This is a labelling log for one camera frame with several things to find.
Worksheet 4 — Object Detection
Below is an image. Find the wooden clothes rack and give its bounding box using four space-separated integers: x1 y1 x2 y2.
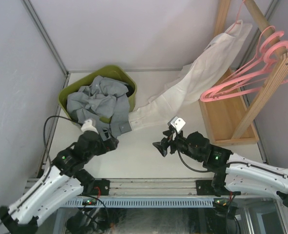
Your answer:
199 0 288 145

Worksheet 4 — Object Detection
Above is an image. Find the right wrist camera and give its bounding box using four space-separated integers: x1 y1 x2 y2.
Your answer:
168 116 186 133

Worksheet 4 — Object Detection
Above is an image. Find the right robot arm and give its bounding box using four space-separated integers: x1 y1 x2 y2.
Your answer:
153 129 288 208

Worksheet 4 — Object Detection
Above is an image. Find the pink hanger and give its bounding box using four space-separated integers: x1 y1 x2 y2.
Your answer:
202 40 288 100
199 31 288 103
225 0 245 34
220 26 276 89

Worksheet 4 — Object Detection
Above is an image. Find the white shirt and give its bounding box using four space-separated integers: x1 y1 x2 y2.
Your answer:
129 20 252 130

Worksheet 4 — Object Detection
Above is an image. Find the grey shirt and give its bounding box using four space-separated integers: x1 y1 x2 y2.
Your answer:
66 76 132 138

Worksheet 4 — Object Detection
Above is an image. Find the camera cable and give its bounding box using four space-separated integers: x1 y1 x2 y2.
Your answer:
0 116 86 234
175 133 288 180

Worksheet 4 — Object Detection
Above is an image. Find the green plastic basket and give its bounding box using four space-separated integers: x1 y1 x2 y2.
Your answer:
58 65 137 126

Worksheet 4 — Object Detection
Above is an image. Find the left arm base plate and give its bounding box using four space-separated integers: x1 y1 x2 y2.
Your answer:
84 179 110 196

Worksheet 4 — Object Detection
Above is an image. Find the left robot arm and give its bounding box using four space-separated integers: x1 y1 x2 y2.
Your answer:
0 131 119 234

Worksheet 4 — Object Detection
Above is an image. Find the left camera cable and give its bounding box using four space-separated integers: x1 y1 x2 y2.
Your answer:
0 116 86 234

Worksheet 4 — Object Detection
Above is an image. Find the right camera cable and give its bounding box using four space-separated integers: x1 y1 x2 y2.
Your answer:
175 133 288 180

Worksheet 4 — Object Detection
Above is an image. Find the slotted cable duct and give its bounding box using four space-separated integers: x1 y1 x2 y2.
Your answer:
61 197 214 208

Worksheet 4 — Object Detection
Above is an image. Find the aluminium frame rail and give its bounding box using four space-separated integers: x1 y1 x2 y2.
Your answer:
23 177 288 198

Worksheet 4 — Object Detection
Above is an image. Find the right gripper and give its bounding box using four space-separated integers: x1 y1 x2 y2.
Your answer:
153 128 202 162

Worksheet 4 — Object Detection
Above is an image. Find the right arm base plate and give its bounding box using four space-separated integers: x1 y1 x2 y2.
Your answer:
195 179 216 196

